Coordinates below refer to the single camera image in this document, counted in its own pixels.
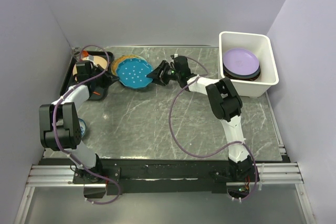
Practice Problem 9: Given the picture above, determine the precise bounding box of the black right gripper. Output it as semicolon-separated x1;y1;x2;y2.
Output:
146;61;181;87

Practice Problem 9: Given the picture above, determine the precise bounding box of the blue polka dot plate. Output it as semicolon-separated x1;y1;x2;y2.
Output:
115;58;154;89

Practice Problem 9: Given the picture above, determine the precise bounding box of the lilac plastic bear plate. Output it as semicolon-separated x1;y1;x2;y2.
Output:
222;48;260;76

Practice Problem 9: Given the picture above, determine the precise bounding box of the brown rimmed beige plate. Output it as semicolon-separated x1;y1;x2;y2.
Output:
224;73;260;81

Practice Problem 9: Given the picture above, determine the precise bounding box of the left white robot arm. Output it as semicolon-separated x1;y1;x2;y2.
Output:
39;60;119;183

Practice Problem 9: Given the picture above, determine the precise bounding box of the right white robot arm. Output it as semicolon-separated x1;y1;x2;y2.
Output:
146;54;255;181

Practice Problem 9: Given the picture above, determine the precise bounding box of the black serving tray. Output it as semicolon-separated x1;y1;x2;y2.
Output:
59;51;114;101

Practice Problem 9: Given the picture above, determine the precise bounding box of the floral beige plate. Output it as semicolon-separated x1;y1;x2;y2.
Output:
72;56;108;78

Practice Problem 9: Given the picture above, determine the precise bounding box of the yellow rimmed plate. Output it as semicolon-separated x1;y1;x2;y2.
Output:
111;55;145;76

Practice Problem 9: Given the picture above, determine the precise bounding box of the clear glass cup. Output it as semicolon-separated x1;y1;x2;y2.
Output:
71;47;81;61

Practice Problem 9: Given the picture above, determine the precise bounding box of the blue patterned small bowl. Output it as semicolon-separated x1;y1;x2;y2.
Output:
78;119;87;137

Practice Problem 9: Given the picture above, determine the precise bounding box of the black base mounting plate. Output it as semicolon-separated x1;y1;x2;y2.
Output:
39;157;260;196

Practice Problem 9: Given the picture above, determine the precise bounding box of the aluminium rail frame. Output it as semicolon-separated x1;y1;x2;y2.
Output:
14;163;314;223

